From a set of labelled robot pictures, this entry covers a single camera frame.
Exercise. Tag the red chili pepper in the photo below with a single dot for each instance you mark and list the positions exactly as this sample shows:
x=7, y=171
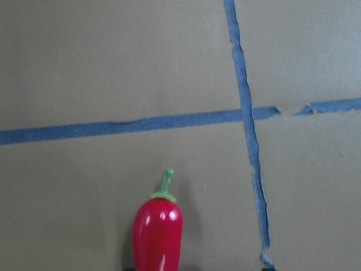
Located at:
x=157, y=230

